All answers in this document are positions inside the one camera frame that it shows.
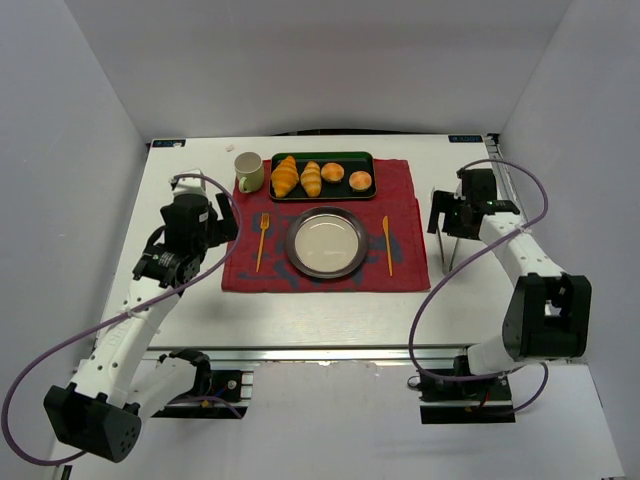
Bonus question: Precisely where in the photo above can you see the metal tongs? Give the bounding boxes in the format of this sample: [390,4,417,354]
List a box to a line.
[430,186,464,278]

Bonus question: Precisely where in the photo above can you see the small striped croissant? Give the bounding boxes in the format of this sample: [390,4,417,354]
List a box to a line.
[300,161,322,198]

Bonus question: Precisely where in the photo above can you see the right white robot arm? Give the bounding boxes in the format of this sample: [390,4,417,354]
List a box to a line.
[427,168,592,379]

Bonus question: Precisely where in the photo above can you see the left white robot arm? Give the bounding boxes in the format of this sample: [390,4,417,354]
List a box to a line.
[44,189,238,463]

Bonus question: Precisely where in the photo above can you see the orange plastic fork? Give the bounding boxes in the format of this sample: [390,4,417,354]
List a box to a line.
[256,212,270,272]

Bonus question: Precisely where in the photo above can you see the red patterned placemat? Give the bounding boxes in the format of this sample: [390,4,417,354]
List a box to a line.
[221,159,431,293]

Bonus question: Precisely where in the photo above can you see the right blue label sticker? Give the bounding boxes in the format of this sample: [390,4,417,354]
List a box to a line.
[448,135,484,143]

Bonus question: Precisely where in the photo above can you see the blue label sticker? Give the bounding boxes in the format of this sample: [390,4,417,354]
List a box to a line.
[151,139,186,149]
[448,135,484,143]

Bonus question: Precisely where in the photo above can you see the orange plastic knife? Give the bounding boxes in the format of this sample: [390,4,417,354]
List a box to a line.
[382,215,393,277]

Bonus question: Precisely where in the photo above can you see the pale green mug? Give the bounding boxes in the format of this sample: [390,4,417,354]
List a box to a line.
[234,152,264,194]

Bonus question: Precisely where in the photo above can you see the large orange croissant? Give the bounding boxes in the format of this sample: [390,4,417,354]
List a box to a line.
[271,156,299,198]

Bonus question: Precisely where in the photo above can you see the left blue label sticker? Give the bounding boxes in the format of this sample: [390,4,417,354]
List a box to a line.
[151,139,186,149]

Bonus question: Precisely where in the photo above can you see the right round bun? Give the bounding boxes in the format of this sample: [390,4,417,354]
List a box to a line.
[349,171,373,192]

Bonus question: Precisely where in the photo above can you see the round bun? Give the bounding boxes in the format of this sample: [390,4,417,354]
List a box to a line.
[349,171,373,192]
[320,162,344,183]

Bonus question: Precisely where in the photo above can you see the dark rimmed white plate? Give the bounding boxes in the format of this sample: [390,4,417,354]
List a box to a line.
[284,206,369,280]

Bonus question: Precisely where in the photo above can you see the dark green tray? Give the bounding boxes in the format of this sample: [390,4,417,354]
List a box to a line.
[269,151,376,202]

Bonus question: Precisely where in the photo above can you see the left round bun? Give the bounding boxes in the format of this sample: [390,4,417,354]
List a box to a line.
[320,162,344,183]

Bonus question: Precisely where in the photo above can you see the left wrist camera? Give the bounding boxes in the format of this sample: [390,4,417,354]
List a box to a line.
[170,169,207,198]

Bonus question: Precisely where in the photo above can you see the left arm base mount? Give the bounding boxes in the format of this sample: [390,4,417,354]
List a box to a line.
[153,369,253,420]

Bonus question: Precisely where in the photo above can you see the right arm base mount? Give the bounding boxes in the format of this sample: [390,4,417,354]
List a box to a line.
[407,374,515,425]

